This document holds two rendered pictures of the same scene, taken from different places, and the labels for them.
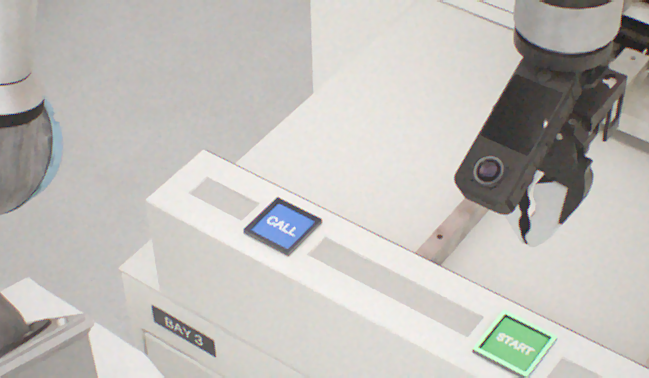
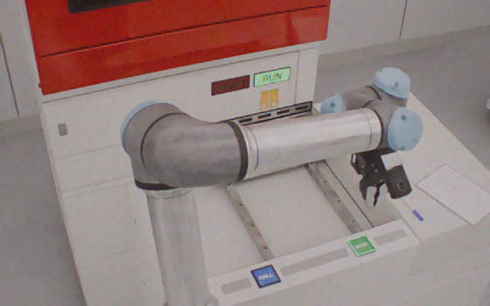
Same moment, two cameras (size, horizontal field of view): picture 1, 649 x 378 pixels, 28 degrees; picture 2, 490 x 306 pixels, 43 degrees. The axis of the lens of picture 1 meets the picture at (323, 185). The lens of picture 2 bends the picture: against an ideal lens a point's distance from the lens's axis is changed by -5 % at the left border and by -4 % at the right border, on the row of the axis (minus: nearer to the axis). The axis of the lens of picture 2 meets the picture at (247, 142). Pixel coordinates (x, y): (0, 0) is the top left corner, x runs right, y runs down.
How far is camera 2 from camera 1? 105 cm
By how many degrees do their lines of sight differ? 44
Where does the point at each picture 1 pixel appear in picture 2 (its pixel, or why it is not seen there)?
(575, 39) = not seen: hidden behind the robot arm
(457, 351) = (354, 260)
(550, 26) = not seen: hidden behind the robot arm
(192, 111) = not seen: outside the picture
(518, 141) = (400, 172)
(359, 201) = (220, 261)
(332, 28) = (81, 224)
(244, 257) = (269, 295)
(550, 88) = (392, 153)
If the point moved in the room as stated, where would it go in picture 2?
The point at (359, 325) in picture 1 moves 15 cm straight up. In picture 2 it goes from (320, 281) to (328, 239)
